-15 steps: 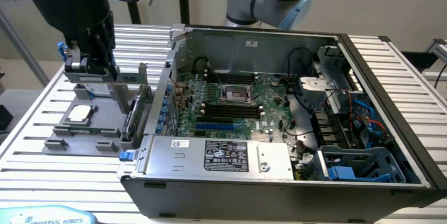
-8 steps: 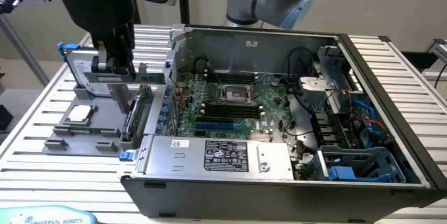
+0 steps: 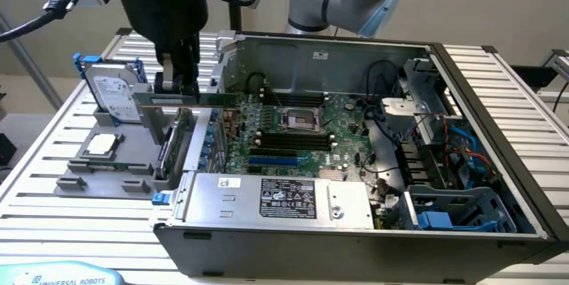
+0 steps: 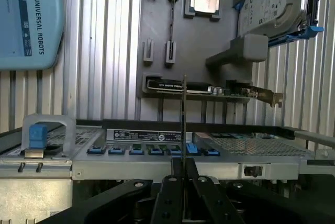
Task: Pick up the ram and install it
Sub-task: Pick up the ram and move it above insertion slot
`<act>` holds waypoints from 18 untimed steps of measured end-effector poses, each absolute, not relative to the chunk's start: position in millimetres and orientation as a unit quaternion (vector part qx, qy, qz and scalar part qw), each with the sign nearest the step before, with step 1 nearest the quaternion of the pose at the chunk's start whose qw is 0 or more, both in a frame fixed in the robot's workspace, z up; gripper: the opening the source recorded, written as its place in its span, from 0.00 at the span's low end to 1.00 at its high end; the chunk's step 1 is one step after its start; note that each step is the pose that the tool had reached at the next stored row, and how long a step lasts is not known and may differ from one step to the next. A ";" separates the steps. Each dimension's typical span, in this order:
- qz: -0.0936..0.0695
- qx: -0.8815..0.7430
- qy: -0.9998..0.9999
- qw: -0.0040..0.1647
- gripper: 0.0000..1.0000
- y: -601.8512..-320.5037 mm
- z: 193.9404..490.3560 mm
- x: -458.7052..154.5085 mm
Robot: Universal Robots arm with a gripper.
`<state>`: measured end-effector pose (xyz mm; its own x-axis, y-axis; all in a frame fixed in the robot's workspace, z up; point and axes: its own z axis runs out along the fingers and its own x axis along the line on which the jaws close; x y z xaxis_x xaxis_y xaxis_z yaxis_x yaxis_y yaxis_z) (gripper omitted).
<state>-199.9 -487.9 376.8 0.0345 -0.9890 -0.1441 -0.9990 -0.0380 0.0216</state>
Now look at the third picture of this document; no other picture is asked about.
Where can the CPU socket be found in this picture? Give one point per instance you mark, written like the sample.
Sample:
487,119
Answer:
300,119

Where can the black PC case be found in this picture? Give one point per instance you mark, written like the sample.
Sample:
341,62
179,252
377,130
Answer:
356,251

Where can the graphics card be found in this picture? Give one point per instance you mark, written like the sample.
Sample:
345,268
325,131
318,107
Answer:
171,148

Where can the grey parts rack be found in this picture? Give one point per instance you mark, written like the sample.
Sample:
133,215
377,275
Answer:
102,178

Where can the silver CPU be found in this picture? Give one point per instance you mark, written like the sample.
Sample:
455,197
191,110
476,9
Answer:
105,145

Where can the green motherboard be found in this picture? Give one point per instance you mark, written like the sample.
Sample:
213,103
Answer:
342,145

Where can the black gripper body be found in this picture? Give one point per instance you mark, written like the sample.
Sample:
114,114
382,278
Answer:
165,8

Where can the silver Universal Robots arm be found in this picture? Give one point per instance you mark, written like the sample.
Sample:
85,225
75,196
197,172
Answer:
360,2

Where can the blue disk caddy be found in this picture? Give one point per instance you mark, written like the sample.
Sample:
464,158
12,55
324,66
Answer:
82,68

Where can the black stand pole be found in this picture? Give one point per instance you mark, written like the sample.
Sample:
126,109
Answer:
236,15

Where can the blue Universal Robots pendant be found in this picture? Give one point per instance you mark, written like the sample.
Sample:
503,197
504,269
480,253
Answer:
58,275

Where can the silver hard disk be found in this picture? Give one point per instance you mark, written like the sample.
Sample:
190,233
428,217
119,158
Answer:
114,92

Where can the blue case latch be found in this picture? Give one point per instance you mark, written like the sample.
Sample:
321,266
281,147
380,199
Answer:
161,197

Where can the silver power supply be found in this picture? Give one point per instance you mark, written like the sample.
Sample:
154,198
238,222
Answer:
249,201

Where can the green RAM stick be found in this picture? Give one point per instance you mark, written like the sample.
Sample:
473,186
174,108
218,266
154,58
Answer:
218,99

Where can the black RAM slot bank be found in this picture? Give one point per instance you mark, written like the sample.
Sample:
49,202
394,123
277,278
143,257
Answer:
293,140
293,99

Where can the silver chipset heatsink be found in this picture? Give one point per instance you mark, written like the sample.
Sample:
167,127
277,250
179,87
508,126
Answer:
333,175

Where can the blue expansion slot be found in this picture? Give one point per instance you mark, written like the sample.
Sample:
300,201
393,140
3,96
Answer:
272,160

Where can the metal drive cage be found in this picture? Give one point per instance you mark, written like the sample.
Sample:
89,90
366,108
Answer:
422,112

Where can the black expansion slot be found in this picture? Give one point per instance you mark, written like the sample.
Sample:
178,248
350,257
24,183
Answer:
272,152

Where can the aluminium frame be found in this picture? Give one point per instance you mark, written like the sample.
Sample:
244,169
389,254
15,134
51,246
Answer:
556,62

